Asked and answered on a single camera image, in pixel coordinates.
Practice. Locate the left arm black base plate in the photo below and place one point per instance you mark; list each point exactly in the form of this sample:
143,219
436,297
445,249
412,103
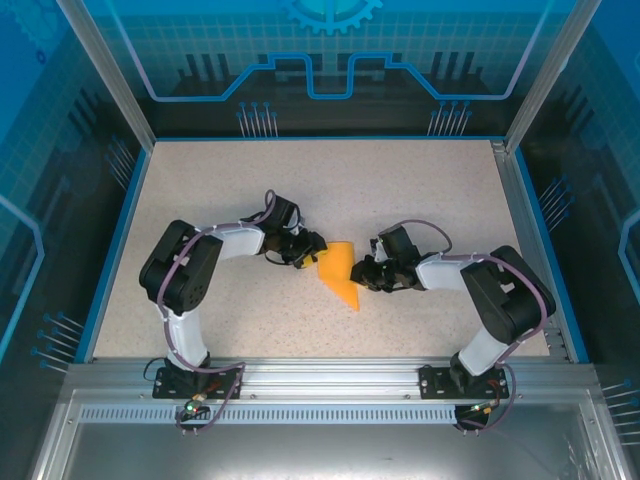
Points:
162,389

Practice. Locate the long aluminium base rail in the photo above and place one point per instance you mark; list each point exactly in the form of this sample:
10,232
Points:
325,375

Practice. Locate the aluminium side rail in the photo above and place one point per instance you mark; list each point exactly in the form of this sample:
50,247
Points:
517,200

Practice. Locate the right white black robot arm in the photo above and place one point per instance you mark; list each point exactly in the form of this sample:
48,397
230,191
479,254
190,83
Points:
515,300

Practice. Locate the aluminium frame post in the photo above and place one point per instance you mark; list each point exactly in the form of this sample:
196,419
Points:
107,75
550,75

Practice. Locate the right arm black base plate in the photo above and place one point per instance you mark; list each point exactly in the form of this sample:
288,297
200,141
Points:
432,385

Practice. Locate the steel sheet tray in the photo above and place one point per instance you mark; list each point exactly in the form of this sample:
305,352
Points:
325,450

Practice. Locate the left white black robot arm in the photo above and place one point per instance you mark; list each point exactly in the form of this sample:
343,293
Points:
175,270

